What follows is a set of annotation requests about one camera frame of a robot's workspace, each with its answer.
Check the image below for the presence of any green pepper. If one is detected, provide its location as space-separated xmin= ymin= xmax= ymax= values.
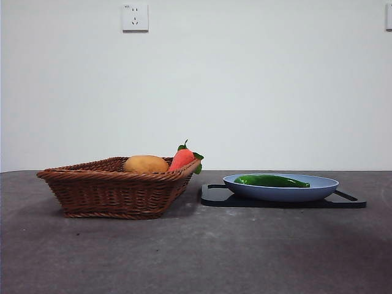
xmin=233 ymin=174 xmax=311 ymax=189

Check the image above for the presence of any blue round plate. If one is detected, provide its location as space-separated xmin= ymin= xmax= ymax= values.
xmin=222 ymin=173 xmax=340 ymax=203

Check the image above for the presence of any orange carrot with green leaves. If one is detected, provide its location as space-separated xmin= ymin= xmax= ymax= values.
xmin=167 ymin=139 xmax=205 ymax=175

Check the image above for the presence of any yellow-brown potato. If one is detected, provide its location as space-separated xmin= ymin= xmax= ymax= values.
xmin=123 ymin=154 xmax=170 ymax=173

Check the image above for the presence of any black rectangular tray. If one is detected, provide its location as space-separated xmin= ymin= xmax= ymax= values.
xmin=200 ymin=183 xmax=368 ymax=209

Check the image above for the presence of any brown wicker basket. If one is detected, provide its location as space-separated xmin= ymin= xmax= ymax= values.
xmin=36 ymin=156 xmax=202 ymax=220

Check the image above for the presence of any white wall socket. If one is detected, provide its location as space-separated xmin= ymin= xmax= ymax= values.
xmin=122 ymin=2 xmax=150 ymax=32

